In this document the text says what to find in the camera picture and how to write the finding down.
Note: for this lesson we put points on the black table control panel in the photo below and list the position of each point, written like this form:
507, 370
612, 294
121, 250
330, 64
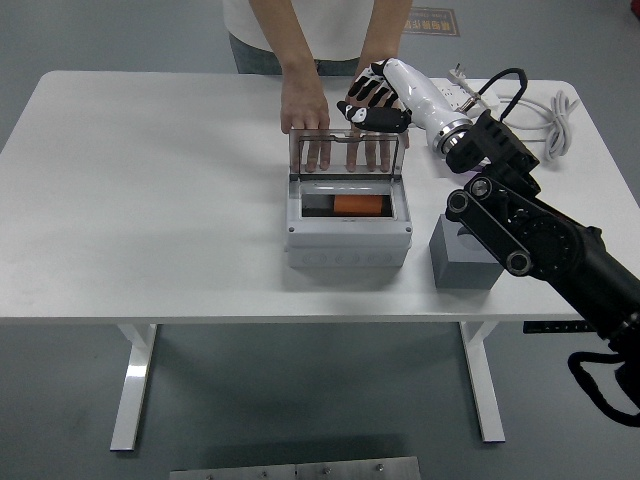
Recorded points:
550, 326

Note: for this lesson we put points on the orange cylindrical battery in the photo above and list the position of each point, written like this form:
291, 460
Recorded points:
357, 204

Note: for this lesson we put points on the person's right forearm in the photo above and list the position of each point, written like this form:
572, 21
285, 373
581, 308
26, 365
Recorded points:
285, 37

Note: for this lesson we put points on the grey block battery holder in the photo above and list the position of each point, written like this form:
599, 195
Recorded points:
460, 272

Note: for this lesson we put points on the grey plastic junction box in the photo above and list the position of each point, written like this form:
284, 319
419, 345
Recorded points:
345, 235

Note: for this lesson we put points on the transparent hinged box lid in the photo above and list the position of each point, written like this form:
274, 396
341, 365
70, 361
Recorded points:
295, 137

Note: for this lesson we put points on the white power strip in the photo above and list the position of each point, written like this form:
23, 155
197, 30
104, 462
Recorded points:
455, 90

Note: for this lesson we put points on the brown floor sign sticker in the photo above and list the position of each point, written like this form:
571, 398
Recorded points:
437, 22

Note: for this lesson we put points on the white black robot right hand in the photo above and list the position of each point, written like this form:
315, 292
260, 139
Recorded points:
420, 95

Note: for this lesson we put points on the person's torso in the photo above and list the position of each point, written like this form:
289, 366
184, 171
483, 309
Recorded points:
330, 30

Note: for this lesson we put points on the person's left hand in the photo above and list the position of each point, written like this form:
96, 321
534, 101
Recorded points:
372, 152

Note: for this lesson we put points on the white table leg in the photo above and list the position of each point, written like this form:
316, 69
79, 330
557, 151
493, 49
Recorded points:
134, 385
482, 385

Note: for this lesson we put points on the person's right hand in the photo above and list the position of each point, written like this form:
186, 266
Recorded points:
302, 105

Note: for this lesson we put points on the grey metal plate with screws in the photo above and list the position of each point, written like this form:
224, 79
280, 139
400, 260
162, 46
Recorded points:
295, 470

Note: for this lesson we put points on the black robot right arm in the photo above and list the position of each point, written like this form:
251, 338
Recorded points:
550, 235

